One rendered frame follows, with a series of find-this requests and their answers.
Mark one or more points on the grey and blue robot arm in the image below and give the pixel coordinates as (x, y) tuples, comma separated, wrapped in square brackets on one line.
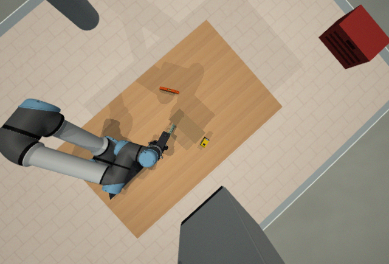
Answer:
[(36, 118)]

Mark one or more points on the yellow tape measure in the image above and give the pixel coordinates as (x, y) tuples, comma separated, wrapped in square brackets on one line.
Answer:
[(204, 142)]

